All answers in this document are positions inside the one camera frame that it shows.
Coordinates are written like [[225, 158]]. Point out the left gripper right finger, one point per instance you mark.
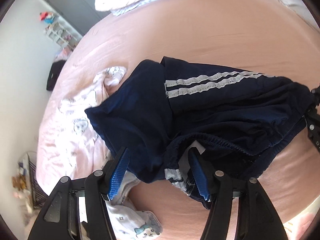
[[257, 217]]

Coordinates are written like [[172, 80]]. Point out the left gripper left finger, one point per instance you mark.
[[60, 216]]

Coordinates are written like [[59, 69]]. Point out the navy shorts with white stripes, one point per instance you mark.
[[242, 119]]

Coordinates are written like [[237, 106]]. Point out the white cartoon print pajamas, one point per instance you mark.
[[71, 147]]

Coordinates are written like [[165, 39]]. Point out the black bag on floor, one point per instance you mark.
[[54, 74]]

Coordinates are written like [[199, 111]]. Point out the white storage shelf rack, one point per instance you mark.
[[60, 36]]

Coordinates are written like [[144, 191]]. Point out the red blue plush toy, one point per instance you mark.
[[47, 17]]

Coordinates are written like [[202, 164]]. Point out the grey door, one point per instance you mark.
[[80, 14]]

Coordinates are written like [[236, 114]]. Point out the black wire side table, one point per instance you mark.
[[27, 169]]

